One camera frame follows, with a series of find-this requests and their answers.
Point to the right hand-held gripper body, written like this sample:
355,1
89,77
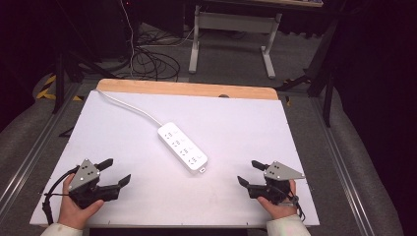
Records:
278,173

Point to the white metal desk frame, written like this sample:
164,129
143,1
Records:
234,21

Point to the wooden desk top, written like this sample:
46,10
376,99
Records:
278,2

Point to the white table board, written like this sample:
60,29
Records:
229,131

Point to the person's left hand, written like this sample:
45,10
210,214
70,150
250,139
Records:
72,213

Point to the aluminium floor rail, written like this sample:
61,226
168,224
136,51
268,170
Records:
29,157
341,164

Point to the white power strip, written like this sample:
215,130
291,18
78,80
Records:
182,147

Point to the black metal stand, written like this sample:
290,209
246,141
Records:
327,95

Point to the black tripod stand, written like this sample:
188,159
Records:
59,82

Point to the yellow black floor tape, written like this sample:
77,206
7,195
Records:
49,88

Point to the person's right hand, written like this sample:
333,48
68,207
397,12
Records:
280,210

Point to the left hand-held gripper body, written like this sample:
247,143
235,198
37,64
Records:
83,177

